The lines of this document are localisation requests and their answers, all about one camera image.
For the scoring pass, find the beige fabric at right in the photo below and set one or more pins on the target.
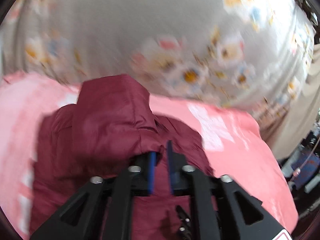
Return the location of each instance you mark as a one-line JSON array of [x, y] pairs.
[[301, 116]]

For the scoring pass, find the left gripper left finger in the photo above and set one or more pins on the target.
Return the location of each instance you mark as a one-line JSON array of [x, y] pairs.
[[102, 208]]

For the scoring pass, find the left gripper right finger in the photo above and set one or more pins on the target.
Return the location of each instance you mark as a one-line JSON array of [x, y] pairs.
[[219, 207]]

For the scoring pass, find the maroon quilted puffer jacket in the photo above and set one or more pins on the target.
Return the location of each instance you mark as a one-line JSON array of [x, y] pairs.
[[110, 123]]

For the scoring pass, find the grey floral bed sheet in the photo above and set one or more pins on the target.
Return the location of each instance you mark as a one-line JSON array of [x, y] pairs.
[[253, 55]]

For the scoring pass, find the pink bow-print blanket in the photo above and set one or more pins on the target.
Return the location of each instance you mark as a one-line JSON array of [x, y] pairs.
[[230, 138]]

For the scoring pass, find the dark clutter beside bed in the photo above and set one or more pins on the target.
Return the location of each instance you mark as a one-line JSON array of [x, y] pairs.
[[301, 171]]

